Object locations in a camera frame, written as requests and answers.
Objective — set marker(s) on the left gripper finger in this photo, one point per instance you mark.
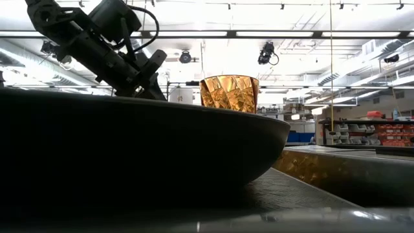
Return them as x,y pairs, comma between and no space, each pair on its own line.
153,89
158,61

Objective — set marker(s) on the black round plate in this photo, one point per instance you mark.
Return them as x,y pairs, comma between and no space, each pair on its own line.
129,145

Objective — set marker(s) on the amber faceted cup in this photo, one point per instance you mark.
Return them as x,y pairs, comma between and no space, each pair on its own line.
229,94

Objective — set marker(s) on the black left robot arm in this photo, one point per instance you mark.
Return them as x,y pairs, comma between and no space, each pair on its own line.
48,19

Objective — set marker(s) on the round black ceiling device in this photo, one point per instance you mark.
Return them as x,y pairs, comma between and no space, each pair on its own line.
185,57

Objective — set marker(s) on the white cabinet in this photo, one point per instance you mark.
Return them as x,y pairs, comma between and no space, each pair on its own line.
181,96

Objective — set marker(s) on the black overhead light bar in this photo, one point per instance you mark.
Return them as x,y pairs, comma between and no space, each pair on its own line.
231,33

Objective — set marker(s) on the blue storage bins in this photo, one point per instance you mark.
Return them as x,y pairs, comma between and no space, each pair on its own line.
300,137

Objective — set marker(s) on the red-orange container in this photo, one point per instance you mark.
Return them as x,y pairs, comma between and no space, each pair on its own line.
374,114

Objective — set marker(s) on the shelf with storage bins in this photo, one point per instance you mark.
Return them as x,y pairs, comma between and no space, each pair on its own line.
391,134

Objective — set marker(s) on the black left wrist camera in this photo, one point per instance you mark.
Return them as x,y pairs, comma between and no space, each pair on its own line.
113,19

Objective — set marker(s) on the black ceiling camera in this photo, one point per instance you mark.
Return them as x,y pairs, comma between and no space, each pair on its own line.
266,51

